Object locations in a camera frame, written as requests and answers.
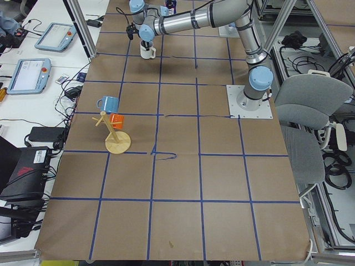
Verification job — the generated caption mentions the orange mug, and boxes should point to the orange mug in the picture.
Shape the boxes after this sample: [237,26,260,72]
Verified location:
[109,113,124,130]

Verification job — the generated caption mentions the teach pendant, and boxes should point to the teach pendant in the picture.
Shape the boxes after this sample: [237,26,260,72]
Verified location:
[34,23,77,52]
[7,58,52,95]

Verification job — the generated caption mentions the upper teach pendant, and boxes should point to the upper teach pendant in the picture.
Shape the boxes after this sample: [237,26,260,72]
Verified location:
[34,23,77,52]

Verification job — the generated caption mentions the black power brick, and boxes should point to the black power brick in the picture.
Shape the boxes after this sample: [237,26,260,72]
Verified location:
[28,127,64,142]

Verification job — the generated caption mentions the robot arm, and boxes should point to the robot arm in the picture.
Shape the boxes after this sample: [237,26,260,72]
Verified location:
[126,1,268,71]

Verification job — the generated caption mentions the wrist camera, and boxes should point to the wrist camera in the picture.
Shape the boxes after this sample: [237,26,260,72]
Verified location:
[126,23,137,40]

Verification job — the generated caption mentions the black power adapter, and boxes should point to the black power adapter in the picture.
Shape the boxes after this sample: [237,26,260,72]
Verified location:
[86,19,102,28]

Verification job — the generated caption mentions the small remote control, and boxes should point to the small remote control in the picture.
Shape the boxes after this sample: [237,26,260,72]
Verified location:
[55,74,69,85]

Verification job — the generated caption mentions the blue mug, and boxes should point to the blue mug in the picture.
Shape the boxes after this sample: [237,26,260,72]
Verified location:
[97,96,119,114]

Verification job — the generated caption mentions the wooden mug tree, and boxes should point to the wooden mug tree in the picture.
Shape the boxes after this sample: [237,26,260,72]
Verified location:
[92,111,131,154]

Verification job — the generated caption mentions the lower teach pendant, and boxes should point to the lower teach pendant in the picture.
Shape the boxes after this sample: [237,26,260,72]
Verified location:
[7,58,52,95]

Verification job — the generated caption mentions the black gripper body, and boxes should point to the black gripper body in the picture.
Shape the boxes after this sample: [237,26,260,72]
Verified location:
[140,40,152,48]

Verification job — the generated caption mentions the blue white milk carton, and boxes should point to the blue white milk carton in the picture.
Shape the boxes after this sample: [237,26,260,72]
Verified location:
[165,0,176,14]

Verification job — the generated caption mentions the white ribbed mug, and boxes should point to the white ribbed mug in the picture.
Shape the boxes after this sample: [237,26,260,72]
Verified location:
[140,42,156,59]

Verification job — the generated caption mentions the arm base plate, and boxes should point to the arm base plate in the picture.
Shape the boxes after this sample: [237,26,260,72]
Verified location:
[218,24,240,38]
[226,85,273,119]

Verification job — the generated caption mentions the grey office chair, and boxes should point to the grey office chair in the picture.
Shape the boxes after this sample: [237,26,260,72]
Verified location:
[275,73,353,197]

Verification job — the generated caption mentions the aluminium frame post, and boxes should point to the aluminium frame post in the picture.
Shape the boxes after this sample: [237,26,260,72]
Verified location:
[63,0,97,59]

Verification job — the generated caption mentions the black electronics box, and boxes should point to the black electronics box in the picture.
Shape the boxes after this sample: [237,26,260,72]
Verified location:
[1,146,50,202]

